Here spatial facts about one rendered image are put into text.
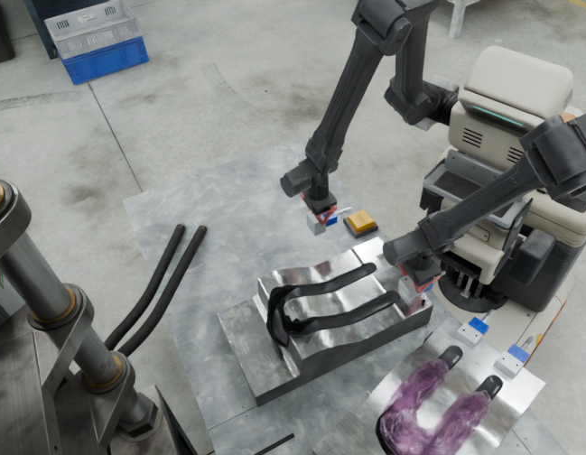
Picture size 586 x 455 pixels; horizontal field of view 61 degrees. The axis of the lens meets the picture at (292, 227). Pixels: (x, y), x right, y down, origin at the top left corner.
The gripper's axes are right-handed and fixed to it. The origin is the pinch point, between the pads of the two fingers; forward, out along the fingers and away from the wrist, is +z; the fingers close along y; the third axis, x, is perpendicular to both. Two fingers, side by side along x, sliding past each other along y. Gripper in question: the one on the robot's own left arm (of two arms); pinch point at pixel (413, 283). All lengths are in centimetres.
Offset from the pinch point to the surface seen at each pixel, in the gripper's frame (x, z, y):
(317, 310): -26.0, 0.0, -4.2
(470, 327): 6.0, 2.5, 16.1
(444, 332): 0.9, 5.4, 13.3
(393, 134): 105, 90, -147
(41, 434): -81, -36, 16
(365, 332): -17.6, 3.1, 5.3
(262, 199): -18, 12, -58
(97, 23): -33, 72, -354
